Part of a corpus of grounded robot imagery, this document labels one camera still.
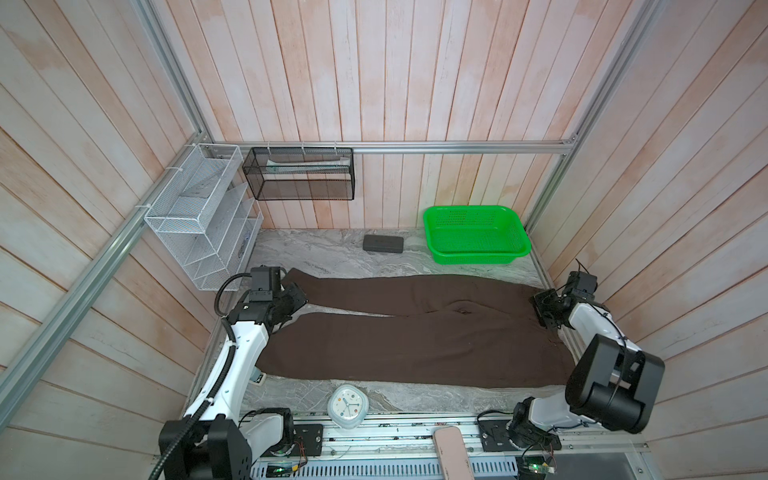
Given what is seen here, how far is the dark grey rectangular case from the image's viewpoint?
1.16 meters

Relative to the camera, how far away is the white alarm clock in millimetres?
760

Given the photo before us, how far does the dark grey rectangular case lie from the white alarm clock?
53 centimetres
